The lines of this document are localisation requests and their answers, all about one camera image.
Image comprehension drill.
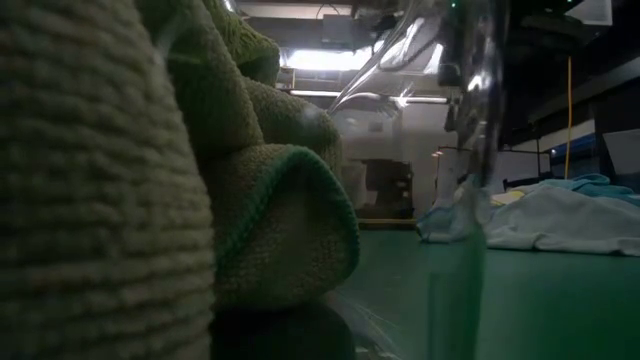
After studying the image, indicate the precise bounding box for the clear plastic bin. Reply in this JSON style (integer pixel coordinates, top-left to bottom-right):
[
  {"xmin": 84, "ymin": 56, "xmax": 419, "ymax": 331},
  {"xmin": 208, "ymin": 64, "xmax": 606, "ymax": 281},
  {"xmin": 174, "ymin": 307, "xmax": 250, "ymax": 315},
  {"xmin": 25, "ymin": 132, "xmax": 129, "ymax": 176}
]
[{"xmin": 0, "ymin": 0, "xmax": 506, "ymax": 360}]

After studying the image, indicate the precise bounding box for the white ceiling box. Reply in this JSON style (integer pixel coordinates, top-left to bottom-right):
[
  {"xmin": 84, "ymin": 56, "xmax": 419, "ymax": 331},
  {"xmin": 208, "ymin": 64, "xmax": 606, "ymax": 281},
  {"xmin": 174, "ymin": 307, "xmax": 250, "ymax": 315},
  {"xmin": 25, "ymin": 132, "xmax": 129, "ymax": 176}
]
[{"xmin": 567, "ymin": 0, "xmax": 614, "ymax": 26}]

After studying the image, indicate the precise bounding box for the lime green microfiber towel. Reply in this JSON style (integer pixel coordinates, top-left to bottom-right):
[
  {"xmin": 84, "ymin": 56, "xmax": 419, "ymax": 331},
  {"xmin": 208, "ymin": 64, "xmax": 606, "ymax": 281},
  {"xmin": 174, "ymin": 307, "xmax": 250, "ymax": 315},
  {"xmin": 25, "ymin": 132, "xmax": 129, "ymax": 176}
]
[{"xmin": 133, "ymin": 0, "xmax": 346, "ymax": 169}]

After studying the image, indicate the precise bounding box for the light blue microfiber towel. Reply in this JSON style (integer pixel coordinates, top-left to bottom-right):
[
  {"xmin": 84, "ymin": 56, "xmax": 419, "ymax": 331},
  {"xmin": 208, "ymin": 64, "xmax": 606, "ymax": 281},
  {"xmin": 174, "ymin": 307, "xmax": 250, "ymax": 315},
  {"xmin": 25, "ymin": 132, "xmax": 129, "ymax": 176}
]
[{"xmin": 416, "ymin": 183, "xmax": 640, "ymax": 258}]

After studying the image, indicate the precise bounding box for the yellow microfiber towel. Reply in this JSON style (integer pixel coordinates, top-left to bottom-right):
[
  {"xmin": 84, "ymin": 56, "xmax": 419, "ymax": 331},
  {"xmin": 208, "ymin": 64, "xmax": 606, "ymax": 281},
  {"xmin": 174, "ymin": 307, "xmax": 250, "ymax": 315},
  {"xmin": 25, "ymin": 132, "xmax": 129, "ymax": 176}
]
[{"xmin": 491, "ymin": 190, "xmax": 527, "ymax": 207}]

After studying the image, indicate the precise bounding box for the turquoise microfiber towel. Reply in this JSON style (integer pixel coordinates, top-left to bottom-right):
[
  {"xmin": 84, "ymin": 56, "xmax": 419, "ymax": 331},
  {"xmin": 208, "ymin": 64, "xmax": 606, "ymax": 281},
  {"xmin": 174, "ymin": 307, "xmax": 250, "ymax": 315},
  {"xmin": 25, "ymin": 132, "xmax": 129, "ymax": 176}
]
[{"xmin": 538, "ymin": 172, "xmax": 640, "ymax": 202}]

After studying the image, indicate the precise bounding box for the sage green microfiber towel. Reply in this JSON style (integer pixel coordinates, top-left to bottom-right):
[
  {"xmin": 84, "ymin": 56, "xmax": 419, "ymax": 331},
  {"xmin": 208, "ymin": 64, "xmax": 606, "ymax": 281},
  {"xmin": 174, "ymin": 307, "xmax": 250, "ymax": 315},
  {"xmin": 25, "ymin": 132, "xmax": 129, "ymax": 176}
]
[{"xmin": 0, "ymin": 0, "xmax": 362, "ymax": 360}]

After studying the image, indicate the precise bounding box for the green table mat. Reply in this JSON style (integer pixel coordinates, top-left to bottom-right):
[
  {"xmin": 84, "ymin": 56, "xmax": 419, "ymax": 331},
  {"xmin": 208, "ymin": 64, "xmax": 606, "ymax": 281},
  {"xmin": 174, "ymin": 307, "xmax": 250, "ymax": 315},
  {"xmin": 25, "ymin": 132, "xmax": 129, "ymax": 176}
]
[{"xmin": 329, "ymin": 227, "xmax": 640, "ymax": 360}]

